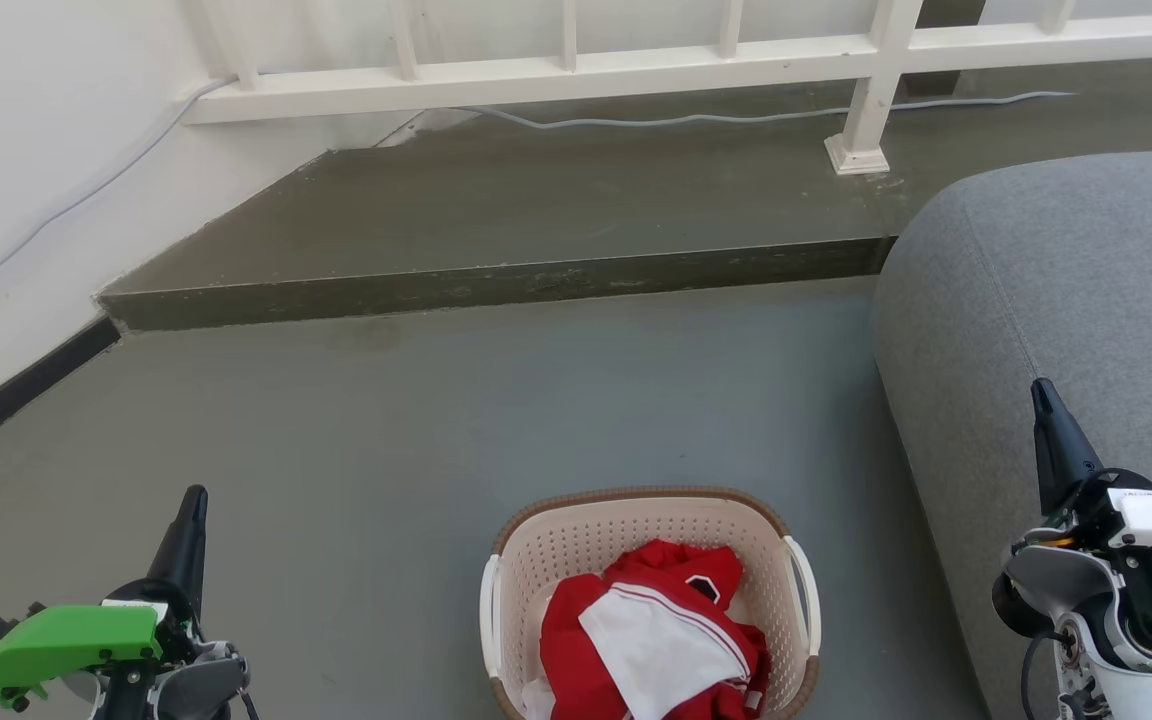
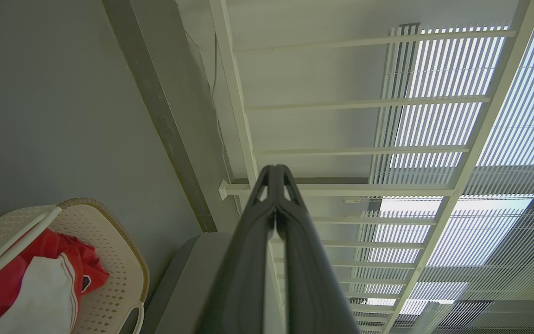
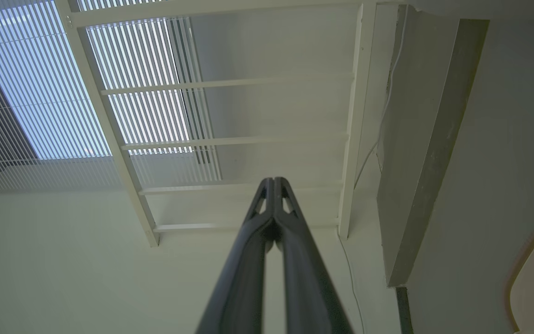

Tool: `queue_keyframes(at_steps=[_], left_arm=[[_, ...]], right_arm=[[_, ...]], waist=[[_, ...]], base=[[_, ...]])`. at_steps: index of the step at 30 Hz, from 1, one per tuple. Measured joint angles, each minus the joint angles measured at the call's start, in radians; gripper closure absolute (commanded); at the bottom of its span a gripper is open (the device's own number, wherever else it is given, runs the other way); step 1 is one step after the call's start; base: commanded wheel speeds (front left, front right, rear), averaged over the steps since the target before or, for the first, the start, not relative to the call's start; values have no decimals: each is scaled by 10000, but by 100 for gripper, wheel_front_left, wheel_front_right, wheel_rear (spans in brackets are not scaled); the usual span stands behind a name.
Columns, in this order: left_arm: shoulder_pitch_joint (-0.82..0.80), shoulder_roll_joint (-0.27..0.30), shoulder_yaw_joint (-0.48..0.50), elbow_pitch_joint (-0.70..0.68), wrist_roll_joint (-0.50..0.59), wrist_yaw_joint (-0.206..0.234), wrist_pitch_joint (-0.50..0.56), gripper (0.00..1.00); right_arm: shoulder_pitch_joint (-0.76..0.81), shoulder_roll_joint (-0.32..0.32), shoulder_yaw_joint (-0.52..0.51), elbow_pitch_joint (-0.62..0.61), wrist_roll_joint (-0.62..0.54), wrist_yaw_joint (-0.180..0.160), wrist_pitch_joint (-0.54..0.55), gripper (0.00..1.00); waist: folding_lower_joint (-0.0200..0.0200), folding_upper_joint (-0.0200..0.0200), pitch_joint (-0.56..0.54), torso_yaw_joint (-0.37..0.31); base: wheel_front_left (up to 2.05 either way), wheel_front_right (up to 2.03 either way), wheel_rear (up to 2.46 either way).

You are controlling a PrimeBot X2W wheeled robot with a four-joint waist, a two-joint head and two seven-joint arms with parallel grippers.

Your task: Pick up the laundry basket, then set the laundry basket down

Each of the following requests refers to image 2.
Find cream perforated laundry basket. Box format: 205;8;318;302
0;198;150;334

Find white window louvres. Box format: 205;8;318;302
348;22;534;334

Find red garment with white stripes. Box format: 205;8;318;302
0;227;110;334

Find white metal railing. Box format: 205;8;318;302
208;0;534;334

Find grey fabric sofa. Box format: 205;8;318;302
140;231;287;334

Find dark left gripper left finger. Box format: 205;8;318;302
197;165;277;334

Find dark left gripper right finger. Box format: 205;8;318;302
274;165;361;334

